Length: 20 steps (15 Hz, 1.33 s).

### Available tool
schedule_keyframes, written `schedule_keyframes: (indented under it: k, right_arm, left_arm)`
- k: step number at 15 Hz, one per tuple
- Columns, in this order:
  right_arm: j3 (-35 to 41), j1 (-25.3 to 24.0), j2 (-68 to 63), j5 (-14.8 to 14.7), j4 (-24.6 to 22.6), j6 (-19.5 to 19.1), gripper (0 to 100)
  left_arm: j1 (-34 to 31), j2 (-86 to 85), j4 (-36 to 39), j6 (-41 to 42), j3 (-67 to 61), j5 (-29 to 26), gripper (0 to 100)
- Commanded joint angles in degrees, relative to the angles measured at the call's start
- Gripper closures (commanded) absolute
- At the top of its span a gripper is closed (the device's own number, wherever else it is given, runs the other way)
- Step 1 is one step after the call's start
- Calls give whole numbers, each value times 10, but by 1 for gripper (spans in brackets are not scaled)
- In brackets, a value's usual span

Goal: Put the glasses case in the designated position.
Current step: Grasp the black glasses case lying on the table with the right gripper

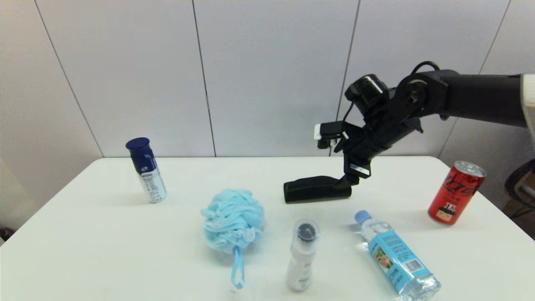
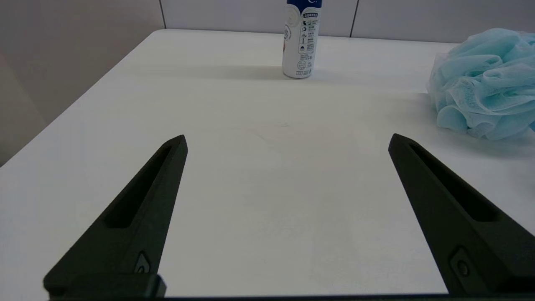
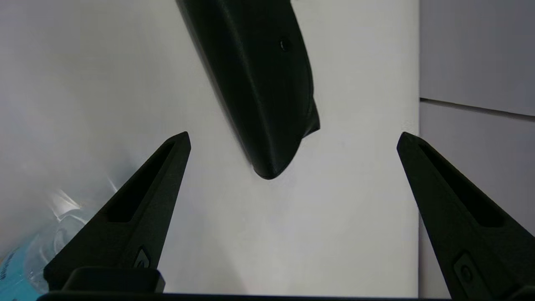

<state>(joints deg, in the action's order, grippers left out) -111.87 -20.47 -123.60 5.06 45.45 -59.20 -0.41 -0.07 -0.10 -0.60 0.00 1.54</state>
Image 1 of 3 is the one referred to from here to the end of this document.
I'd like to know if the black glasses case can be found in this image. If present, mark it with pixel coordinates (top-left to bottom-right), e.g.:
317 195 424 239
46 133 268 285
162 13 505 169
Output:
283 176 352 204

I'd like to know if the white bottle with clear cap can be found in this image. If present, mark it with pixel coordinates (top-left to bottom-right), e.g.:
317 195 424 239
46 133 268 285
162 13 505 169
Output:
285 219 321 292

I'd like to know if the water bottle with blue label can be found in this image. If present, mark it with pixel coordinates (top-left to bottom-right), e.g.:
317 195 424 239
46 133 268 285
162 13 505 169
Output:
354 210 441 301

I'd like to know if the red cola can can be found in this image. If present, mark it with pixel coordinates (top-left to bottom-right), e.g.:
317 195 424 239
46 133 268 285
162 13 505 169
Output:
428 161 487 226

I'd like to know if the light blue bath loofah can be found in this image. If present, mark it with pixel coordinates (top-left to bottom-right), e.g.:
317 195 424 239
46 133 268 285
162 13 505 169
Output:
201 189 265 290

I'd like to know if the navy and white spray can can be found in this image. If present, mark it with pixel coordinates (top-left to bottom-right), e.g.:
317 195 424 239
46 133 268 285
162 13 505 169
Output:
125 138 168 204

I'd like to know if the black and white wrist camera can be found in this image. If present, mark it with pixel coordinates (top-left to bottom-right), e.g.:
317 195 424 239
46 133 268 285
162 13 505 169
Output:
314 121 348 150

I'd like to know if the thin black cable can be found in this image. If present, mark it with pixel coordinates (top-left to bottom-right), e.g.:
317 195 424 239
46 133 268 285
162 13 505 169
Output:
411 61 442 77

